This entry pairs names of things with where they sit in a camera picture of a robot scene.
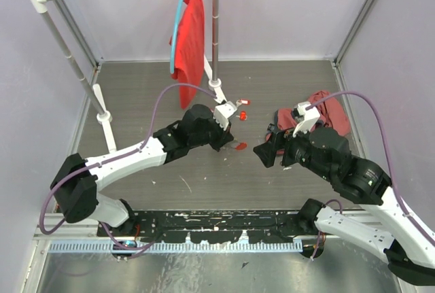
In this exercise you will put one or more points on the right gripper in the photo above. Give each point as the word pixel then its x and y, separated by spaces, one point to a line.
pixel 265 151

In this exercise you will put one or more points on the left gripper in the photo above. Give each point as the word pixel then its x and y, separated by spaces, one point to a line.
pixel 225 136

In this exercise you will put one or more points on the keyring with red tag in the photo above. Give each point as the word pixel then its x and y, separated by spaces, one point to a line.
pixel 236 145

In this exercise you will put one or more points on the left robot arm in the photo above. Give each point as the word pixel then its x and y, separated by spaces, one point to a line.
pixel 78 184

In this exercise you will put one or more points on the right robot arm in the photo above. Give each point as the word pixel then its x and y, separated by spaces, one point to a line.
pixel 406 251

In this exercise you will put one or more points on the far key with red tag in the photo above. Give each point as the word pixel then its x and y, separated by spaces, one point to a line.
pixel 241 102

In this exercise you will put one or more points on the crumpled red shirt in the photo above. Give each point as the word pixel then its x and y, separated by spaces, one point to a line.
pixel 332 115

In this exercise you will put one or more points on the red shirt on hanger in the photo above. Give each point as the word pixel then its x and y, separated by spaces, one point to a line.
pixel 190 50

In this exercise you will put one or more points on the blue hanger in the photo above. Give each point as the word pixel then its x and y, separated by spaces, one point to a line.
pixel 174 36

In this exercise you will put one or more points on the clothes rack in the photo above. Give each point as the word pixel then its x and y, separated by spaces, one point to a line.
pixel 134 30

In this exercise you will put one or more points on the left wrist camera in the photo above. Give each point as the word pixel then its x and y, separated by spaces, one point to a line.
pixel 223 113

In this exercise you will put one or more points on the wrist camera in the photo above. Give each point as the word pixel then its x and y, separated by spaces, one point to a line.
pixel 306 118
pixel 223 113

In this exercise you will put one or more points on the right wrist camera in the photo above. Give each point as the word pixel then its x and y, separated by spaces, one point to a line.
pixel 306 118

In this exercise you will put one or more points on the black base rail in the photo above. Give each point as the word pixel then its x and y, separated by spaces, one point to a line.
pixel 260 226

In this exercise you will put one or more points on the grey cable duct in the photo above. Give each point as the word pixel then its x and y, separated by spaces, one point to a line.
pixel 105 246

